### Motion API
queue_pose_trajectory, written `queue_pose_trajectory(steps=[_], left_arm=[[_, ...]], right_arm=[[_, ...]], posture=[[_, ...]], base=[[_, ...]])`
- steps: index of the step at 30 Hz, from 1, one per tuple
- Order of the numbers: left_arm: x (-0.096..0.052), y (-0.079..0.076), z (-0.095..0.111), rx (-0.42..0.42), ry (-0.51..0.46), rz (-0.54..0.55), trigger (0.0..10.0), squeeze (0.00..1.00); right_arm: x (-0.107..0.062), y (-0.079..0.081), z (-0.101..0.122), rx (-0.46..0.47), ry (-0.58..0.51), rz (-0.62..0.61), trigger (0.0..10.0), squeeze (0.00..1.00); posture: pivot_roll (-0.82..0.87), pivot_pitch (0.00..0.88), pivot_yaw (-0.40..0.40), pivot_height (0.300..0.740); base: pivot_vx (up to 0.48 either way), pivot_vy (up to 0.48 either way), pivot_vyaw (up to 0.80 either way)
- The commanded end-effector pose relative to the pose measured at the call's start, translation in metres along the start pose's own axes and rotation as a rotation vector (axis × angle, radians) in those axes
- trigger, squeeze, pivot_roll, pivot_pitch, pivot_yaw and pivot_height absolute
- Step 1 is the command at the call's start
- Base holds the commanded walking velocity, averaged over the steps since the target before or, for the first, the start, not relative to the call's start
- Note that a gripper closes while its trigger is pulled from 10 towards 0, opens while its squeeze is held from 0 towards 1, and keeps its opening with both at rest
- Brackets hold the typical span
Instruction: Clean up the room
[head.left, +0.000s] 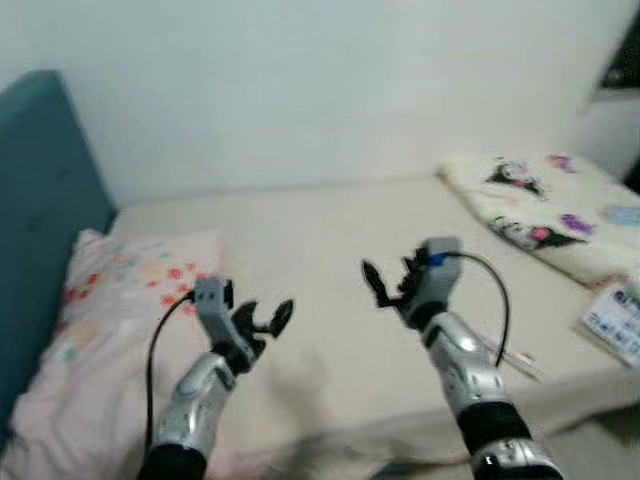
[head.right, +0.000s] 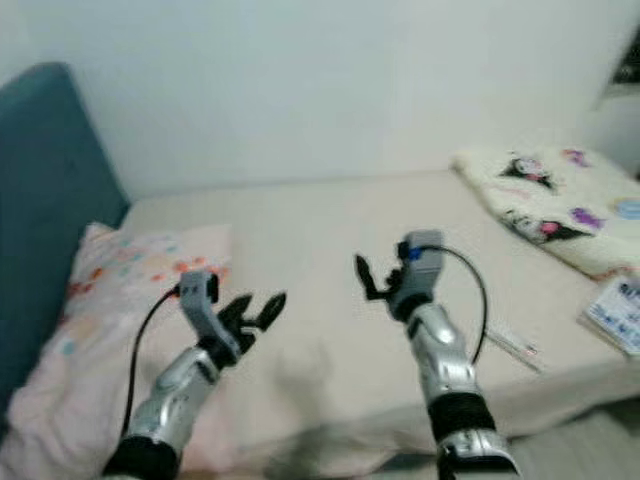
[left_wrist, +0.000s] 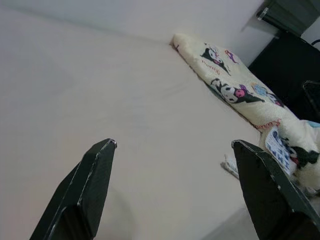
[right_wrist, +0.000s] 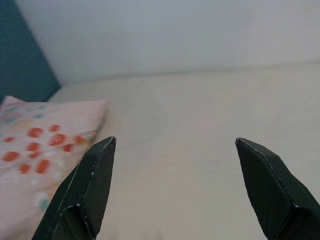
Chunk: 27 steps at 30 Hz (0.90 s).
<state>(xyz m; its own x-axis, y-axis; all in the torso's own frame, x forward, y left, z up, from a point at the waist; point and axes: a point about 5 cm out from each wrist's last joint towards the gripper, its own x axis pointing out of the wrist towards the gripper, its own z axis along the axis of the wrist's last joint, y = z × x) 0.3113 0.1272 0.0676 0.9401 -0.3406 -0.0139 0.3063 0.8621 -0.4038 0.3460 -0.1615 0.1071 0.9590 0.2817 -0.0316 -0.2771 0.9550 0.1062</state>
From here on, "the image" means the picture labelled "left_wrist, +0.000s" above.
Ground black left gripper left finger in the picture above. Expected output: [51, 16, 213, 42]
[29, 138, 118, 240]

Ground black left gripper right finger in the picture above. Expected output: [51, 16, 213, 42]
[231, 139, 320, 240]

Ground white blue printed label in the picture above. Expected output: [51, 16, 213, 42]
[265, 126, 293, 176]

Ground crumpled white paper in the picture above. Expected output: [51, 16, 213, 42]
[219, 154, 241, 179]

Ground cream cartoon print blanket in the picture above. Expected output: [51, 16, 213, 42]
[170, 33, 320, 198]

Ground cream bed mattress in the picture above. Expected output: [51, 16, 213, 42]
[0, 4, 262, 240]

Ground dark green roller blind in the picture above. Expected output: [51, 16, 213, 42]
[257, 0, 320, 33]

